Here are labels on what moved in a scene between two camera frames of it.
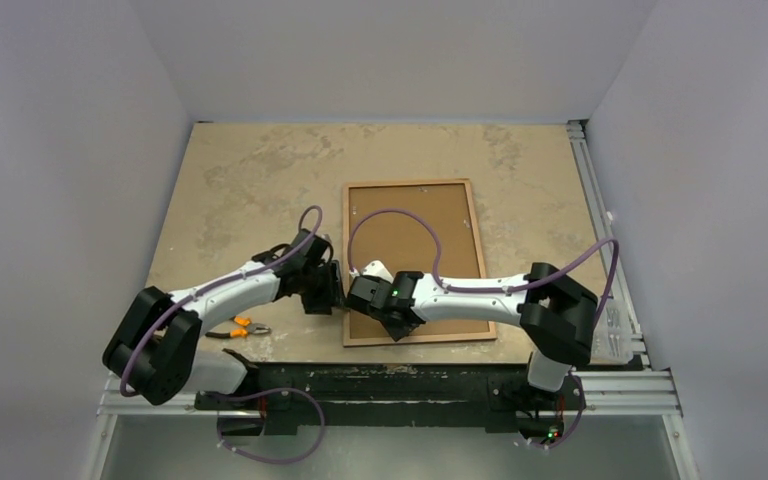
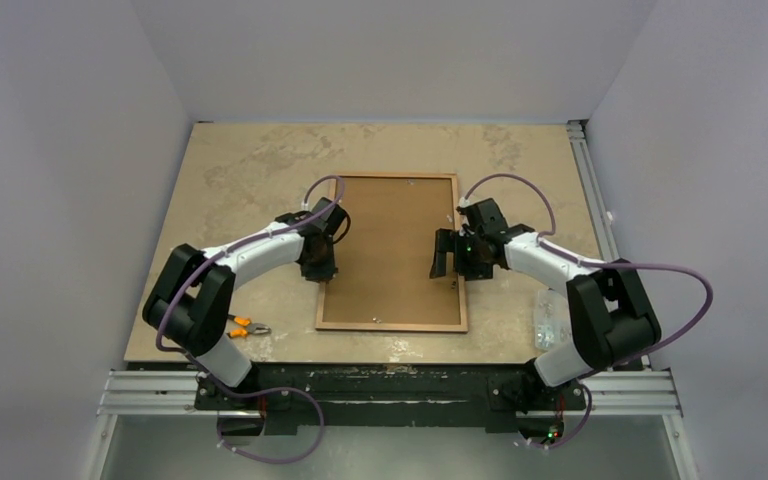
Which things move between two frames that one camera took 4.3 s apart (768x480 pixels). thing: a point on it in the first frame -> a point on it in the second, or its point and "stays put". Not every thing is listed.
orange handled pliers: [253, 328] stays put
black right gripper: [358, 292] -> [454, 251]
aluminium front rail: [649, 392] stays put
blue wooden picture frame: [346, 239] -> [382, 281]
